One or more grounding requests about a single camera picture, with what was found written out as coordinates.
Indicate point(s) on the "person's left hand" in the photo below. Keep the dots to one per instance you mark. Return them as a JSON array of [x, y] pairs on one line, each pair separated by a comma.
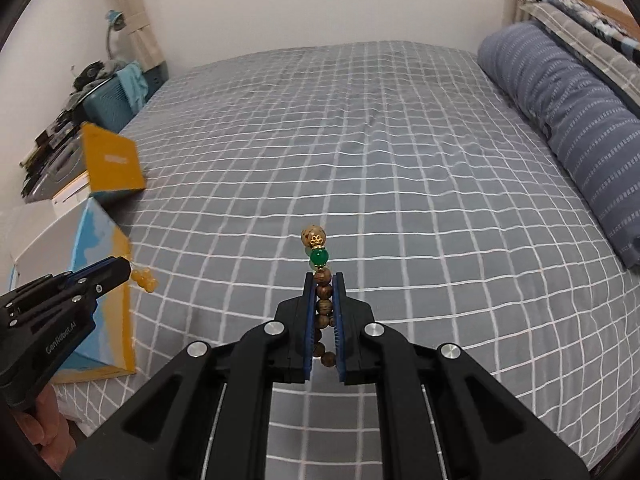
[[52, 420]]

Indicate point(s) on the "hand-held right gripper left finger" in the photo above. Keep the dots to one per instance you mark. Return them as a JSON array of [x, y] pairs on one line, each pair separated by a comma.
[[307, 360]]

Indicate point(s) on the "grey checked pillow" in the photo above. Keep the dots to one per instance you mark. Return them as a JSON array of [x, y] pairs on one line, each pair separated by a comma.
[[595, 47]]

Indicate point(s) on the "teal desk lamp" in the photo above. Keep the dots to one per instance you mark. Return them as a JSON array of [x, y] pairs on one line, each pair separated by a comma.
[[115, 17]]

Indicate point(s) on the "grey storage case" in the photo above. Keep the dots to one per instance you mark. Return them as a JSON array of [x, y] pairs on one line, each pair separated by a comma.
[[55, 170]]

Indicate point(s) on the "dark blue patterned pillow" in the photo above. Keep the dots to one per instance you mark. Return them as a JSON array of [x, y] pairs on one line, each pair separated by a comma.
[[590, 12]]

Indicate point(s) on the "teal suitcase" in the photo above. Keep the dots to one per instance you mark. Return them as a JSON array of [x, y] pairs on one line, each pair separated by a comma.
[[107, 107]]

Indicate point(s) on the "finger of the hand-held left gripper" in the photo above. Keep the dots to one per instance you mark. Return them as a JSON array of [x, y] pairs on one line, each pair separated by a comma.
[[110, 280], [92, 270]]

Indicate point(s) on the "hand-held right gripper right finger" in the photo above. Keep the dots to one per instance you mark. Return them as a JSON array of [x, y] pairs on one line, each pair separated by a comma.
[[339, 355]]

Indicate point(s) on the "blue striped bolster pillow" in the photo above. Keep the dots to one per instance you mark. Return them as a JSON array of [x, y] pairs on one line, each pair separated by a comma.
[[575, 125]]

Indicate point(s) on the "wooden headboard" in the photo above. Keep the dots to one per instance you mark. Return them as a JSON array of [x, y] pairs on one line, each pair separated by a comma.
[[607, 7]]

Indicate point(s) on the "yellow and blue cardboard box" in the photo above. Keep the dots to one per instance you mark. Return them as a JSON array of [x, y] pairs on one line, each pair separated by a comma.
[[110, 160]]

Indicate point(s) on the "teal cloth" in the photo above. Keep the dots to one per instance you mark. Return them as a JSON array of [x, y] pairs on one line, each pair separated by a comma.
[[134, 85]]

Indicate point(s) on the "dark grey bag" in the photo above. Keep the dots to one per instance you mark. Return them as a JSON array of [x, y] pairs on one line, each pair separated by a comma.
[[92, 72]]

